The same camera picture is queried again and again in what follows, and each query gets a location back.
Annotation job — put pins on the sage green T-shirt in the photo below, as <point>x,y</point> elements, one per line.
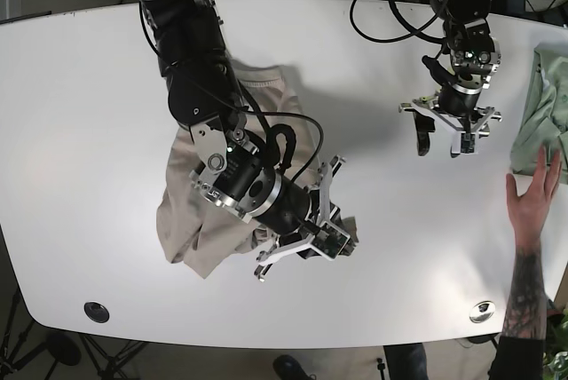
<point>544,120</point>

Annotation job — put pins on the seated person in black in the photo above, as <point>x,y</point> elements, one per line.
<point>511,358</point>

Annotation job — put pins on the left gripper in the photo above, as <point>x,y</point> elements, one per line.
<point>462,76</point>

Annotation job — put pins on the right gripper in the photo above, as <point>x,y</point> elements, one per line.
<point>233,177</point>

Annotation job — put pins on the black table grommet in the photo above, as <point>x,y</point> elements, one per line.
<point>96,312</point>

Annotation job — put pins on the tattooed person's forearm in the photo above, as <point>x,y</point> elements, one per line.
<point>526,313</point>

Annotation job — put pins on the silver table grommet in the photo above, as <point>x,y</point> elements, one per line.
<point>482,312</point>

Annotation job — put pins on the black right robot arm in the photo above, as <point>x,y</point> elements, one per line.
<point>187,35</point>

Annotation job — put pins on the person's bare hand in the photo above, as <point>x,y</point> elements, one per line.
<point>528,212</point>

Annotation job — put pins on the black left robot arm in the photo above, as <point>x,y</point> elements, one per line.
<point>465,28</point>

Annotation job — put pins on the beige khaki T-shirt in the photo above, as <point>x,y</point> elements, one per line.
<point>192,230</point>

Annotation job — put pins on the green potted plant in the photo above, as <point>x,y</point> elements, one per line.
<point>555,354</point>

